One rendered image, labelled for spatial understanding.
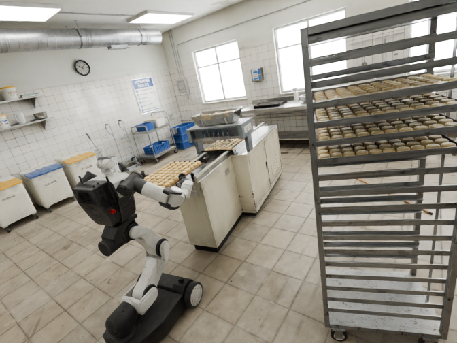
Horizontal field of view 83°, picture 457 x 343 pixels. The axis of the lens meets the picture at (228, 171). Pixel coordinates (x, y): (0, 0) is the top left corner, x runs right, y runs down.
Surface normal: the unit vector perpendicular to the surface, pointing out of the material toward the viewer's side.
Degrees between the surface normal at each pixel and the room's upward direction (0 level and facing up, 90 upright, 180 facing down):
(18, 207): 94
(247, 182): 90
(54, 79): 90
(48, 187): 94
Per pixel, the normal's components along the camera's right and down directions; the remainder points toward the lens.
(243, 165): -0.42, 0.40
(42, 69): 0.80, 0.07
